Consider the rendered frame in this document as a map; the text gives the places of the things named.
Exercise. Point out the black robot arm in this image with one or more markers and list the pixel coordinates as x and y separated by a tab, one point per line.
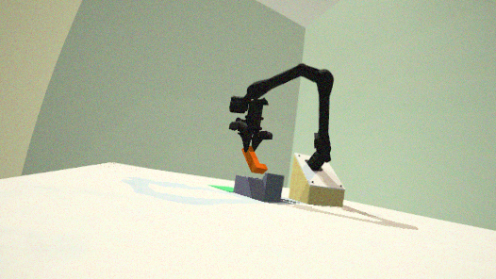
324	80

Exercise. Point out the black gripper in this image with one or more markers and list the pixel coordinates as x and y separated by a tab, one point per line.
250	130

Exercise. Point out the orange block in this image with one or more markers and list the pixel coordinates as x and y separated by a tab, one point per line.
253	162

